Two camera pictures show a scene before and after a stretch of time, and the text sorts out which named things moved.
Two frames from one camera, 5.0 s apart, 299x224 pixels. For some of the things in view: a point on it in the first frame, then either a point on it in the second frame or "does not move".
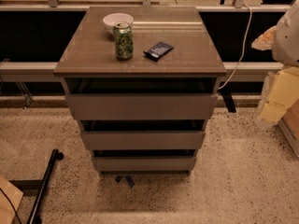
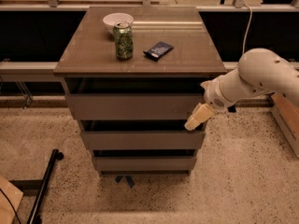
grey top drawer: (142, 106) does not move
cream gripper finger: (280, 92) -> (215, 97)
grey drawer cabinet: (138, 116) does not move
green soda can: (123, 40) does not move
